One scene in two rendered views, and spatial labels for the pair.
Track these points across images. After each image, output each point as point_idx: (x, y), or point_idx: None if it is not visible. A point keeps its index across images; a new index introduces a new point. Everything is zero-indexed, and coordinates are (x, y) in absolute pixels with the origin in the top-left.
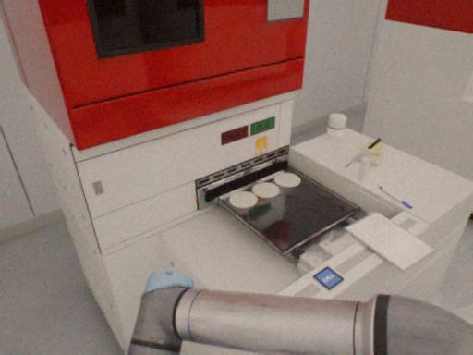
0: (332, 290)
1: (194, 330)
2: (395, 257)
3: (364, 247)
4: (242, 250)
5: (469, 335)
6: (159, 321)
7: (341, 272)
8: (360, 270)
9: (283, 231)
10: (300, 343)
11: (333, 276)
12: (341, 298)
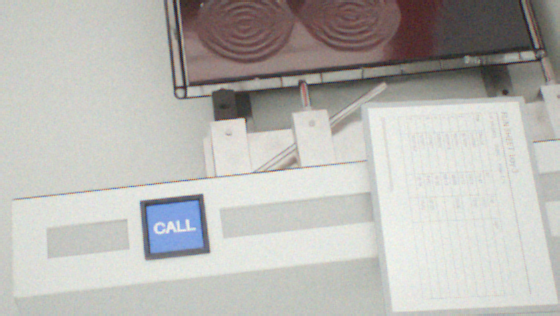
0: (153, 264)
1: None
2: (412, 266)
3: (365, 190)
4: (135, 24)
5: None
6: None
7: (230, 228)
8: (283, 250)
9: (238, 25)
10: None
11: (188, 230)
12: (183, 292)
